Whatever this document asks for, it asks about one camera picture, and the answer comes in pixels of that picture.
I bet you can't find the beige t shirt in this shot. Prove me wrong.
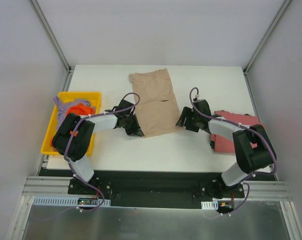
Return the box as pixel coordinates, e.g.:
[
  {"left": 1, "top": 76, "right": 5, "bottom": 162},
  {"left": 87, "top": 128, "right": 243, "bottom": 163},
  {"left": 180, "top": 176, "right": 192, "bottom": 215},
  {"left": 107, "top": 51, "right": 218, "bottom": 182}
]
[{"left": 129, "top": 68, "right": 183, "bottom": 138}]

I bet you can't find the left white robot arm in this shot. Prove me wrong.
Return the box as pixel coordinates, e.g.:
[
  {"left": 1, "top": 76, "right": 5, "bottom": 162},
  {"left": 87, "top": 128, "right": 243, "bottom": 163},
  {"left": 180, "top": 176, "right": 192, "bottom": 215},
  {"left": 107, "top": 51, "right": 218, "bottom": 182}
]
[{"left": 52, "top": 99, "right": 144, "bottom": 195}]

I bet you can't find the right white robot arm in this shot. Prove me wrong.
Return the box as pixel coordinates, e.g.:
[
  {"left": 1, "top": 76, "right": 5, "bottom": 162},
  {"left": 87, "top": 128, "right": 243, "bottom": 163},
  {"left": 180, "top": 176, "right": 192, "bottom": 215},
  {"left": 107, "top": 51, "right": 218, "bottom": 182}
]
[{"left": 176, "top": 98, "right": 277, "bottom": 199}]

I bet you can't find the dark green folded shirt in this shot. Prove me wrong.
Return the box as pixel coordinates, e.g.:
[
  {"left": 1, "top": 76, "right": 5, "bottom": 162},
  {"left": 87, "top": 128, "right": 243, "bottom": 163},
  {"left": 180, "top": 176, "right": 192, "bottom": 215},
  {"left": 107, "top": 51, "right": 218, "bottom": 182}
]
[{"left": 210, "top": 140, "right": 215, "bottom": 150}]

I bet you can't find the folded red t shirt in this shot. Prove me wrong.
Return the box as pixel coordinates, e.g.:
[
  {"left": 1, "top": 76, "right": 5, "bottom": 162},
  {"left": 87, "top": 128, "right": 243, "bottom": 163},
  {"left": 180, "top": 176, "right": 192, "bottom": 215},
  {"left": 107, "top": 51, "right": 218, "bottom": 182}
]
[{"left": 210, "top": 110, "right": 266, "bottom": 154}]

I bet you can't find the orange t shirt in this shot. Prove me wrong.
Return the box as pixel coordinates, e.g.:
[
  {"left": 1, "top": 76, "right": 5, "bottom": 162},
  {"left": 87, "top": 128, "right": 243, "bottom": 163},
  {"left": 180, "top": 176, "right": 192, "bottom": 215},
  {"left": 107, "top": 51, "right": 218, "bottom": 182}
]
[{"left": 44, "top": 104, "right": 96, "bottom": 152}]

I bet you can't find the lilac t shirt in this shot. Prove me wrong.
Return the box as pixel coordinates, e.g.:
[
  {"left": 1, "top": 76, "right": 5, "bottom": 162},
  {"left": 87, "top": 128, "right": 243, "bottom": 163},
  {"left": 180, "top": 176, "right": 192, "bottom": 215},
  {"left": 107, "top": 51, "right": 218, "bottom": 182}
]
[{"left": 53, "top": 96, "right": 95, "bottom": 130}]

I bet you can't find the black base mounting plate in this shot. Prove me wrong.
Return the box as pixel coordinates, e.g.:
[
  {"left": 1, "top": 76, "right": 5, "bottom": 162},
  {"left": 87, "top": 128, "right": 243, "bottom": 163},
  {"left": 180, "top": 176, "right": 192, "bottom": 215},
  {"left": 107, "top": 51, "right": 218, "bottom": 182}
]
[{"left": 38, "top": 167, "right": 245, "bottom": 209}]

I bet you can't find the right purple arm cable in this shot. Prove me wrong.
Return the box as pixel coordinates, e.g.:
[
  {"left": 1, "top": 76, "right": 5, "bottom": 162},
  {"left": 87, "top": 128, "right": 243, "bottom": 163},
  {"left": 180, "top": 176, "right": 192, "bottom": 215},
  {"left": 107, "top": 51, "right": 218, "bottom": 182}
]
[{"left": 189, "top": 86, "right": 278, "bottom": 221}]

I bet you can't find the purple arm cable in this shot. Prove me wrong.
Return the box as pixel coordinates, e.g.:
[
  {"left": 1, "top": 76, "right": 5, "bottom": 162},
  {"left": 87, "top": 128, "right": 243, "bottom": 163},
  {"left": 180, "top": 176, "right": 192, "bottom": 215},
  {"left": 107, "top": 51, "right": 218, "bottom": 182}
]
[
  {"left": 64, "top": 92, "right": 141, "bottom": 213},
  {"left": 189, "top": 86, "right": 278, "bottom": 221}
]

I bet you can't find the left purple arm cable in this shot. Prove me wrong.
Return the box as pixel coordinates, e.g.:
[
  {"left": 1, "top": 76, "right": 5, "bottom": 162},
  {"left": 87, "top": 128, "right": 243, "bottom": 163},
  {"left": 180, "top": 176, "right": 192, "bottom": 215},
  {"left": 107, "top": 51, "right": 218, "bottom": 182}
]
[{"left": 64, "top": 92, "right": 141, "bottom": 213}]

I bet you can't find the left aluminium frame post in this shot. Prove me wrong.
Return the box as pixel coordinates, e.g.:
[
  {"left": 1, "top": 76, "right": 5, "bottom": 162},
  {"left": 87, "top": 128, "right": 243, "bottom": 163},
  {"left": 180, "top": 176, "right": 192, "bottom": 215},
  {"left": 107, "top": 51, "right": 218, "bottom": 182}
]
[{"left": 29, "top": 0, "right": 75, "bottom": 75}]

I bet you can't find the aluminium frame post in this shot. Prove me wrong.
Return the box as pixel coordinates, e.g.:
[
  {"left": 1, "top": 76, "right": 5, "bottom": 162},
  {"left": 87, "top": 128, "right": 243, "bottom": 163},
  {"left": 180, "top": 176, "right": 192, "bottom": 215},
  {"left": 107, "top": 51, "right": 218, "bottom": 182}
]
[
  {"left": 242, "top": 0, "right": 293, "bottom": 76},
  {"left": 29, "top": 0, "right": 75, "bottom": 75}
]

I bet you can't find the right aluminium frame post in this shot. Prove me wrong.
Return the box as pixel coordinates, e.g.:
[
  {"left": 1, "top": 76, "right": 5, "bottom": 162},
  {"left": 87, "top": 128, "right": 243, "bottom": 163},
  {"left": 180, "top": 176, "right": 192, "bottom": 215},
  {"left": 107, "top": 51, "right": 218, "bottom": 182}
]
[{"left": 242, "top": 0, "right": 293, "bottom": 76}]

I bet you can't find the right white cable duct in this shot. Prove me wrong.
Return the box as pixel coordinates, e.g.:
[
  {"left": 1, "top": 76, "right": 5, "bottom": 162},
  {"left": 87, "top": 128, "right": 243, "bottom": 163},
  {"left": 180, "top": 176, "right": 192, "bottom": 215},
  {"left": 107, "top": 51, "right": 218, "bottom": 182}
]
[{"left": 201, "top": 200, "right": 219, "bottom": 210}]

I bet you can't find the white cable duct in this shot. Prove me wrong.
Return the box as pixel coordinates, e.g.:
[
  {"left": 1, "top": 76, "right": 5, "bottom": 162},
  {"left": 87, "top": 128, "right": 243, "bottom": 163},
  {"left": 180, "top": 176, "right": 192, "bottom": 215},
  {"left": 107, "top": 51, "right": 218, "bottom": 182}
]
[
  {"left": 33, "top": 196, "right": 111, "bottom": 208},
  {"left": 201, "top": 200, "right": 219, "bottom": 210}
]

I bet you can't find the front aluminium rail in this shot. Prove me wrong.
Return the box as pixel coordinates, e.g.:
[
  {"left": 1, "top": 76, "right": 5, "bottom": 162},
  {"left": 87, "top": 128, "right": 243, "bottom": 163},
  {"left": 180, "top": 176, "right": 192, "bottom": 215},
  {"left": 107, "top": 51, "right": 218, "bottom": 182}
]
[{"left": 23, "top": 176, "right": 293, "bottom": 202}]

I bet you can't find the left white cable duct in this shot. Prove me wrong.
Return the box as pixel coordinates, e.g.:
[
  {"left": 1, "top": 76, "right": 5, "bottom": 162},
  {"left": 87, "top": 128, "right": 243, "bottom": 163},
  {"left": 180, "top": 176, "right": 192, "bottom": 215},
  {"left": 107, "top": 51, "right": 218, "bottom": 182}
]
[{"left": 33, "top": 196, "right": 111, "bottom": 208}]

